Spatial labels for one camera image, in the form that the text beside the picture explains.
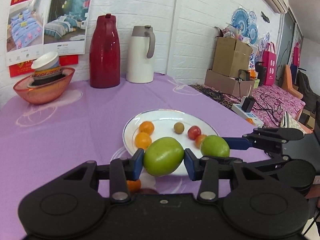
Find green jujube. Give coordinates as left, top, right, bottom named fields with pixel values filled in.
left=200, top=135, right=230, bottom=158
left=143, top=137, right=184, bottom=177

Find orange tangerine with stem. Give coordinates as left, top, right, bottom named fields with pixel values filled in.
left=126, top=179, right=142, bottom=194

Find red-green tomato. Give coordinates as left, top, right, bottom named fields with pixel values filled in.
left=194, top=134, right=206, bottom=149

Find dark red plum front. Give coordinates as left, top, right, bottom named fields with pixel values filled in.
left=139, top=188, right=159, bottom=194

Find red tomato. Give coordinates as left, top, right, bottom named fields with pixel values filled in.
left=187, top=126, right=202, bottom=140

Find brown longan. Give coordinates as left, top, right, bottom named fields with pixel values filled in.
left=174, top=122, right=184, bottom=134

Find yellow-orange kumquat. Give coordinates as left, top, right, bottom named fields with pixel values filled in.
left=135, top=132, right=152, bottom=150

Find orange kumquat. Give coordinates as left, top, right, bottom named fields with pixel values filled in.
left=139, top=121, right=155, bottom=135

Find white power strip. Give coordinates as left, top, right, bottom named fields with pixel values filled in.
left=231, top=103, right=264, bottom=128

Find pink floral bedcover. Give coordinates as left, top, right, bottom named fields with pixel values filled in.
left=252, top=85, right=305, bottom=127

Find black power adapter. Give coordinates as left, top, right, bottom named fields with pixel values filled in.
left=240, top=96, right=255, bottom=113

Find purple tablecloth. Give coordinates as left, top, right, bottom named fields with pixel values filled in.
left=1, top=74, right=253, bottom=239

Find flat cardboard box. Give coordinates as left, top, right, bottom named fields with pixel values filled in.
left=204, top=69, right=254, bottom=98

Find pink gift bag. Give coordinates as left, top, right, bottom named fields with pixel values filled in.
left=262, top=42, right=277, bottom=86

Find brown cardboard box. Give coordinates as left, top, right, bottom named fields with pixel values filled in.
left=212, top=37, right=253, bottom=78

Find white porcelain plate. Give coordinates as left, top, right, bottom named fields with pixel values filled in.
left=123, top=109, right=218, bottom=158

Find orange glass bowl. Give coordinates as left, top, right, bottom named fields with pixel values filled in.
left=13, top=67, right=75, bottom=105

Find blue decorative paper fans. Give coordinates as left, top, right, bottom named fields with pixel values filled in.
left=231, top=8, right=270, bottom=51

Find cream thermos jug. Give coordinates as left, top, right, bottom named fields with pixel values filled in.
left=126, top=25, right=156, bottom=83

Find red thermos jug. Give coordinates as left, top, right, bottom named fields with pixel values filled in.
left=89, top=14, right=120, bottom=88

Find bedding wall calendar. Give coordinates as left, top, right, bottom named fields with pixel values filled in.
left=5, top=0, right=91, bottom=66

